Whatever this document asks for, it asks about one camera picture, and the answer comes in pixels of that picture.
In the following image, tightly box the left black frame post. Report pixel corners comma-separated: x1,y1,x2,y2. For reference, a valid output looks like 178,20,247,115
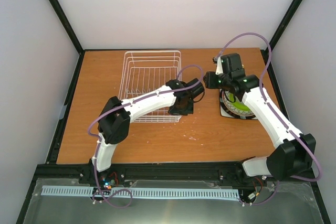
33,0,85,50

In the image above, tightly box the white square plate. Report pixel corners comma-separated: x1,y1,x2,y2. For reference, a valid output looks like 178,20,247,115
218,89,259,121

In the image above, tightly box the light blue cable duct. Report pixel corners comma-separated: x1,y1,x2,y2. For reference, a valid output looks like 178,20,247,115
40,185,239,201

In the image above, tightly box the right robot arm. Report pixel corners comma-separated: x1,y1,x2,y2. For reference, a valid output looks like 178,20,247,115
203,53,316,180

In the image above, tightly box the lime green plate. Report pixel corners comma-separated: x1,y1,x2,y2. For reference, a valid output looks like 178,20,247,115
226,92,250,111

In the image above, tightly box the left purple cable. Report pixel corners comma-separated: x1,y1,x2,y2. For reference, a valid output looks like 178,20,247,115
87,64,203,209

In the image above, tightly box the white wire dish rack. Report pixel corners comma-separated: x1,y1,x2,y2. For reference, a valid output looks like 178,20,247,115
118,50,182,124

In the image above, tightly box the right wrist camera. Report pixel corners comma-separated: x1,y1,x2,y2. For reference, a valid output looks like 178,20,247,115
213,56,223,75

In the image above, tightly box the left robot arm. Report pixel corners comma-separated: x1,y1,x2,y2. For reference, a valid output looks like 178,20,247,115
88,78,205,184

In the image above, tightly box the metal floor sheet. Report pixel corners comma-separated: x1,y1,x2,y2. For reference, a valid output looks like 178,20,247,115
20,179,330,223

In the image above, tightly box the purple cable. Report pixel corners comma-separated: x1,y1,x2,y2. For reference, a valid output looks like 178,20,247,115
87,64,203,209
213,32,324,206

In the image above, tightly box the black round plate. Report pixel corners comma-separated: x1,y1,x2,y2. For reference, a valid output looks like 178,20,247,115
219,89,258,120

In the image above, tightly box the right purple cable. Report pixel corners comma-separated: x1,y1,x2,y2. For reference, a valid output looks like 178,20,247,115
213,32,324,206

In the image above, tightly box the right black frame post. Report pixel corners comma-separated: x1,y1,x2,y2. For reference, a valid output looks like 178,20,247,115
264,0,321,53

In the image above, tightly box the black frame post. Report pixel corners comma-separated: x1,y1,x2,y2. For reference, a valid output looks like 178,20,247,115
264,0,321,53
33,0,85,50

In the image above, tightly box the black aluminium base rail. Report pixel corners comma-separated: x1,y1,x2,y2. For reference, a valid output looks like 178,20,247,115
34,161,316,185

